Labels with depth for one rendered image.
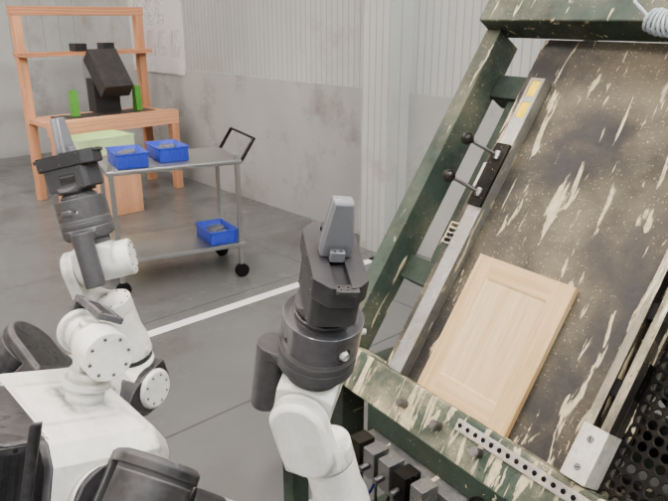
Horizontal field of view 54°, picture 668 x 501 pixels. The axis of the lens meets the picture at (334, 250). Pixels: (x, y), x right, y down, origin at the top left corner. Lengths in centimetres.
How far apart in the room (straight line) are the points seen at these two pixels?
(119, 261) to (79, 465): 45
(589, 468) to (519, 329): 40
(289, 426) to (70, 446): 27
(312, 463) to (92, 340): 32
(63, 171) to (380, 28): 419
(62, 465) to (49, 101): 979
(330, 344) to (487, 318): 118
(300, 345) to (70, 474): 33
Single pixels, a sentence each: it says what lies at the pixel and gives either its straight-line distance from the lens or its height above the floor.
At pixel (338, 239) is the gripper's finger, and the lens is 64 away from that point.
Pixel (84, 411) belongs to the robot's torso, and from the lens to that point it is 94.
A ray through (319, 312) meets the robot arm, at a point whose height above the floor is 159.
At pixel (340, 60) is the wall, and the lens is 591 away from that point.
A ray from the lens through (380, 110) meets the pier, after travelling 526.
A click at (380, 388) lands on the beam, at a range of 194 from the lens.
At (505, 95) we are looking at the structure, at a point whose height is 163.
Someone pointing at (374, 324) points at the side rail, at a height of 93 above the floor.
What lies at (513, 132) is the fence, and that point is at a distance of 201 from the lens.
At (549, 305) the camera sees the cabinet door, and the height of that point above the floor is 118.
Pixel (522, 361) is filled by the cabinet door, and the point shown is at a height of 105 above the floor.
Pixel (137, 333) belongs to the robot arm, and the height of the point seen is 130.
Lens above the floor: 186
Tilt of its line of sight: 19 degrees down
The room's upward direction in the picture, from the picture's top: straight up
